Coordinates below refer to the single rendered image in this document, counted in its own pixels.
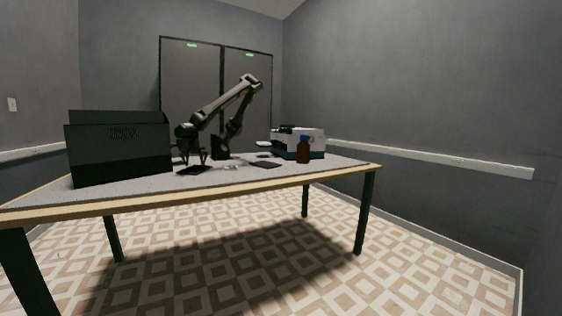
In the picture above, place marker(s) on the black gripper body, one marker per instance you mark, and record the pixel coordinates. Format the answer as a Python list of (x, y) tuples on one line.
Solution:
[(195, 150)]

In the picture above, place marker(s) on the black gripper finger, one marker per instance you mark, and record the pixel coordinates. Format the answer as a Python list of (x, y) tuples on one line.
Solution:
[(201, 156), (187, 157)]

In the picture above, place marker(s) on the brown bottle with blue cap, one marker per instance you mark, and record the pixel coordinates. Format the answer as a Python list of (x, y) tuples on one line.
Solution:
[(303, 150)]

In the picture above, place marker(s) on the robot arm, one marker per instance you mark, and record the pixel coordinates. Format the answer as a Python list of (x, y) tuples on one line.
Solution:
[(199, 122)]

